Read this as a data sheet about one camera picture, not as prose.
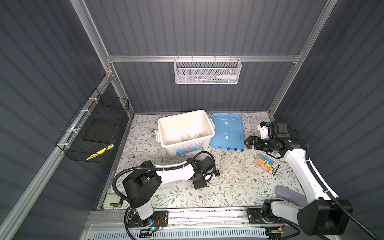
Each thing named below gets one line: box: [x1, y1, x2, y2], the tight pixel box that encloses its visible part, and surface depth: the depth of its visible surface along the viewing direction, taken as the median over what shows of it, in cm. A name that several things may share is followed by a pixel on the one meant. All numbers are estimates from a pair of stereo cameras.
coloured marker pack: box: [256, 154, 280, 176], surface depth 93 cm
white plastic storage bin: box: [155, 109, 216, 156], surface depth 98 cm
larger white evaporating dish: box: [180, 132, 190, 141], surface depth 107 cm
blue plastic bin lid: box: [210, 113, 246, 149], surface depth 111 cm
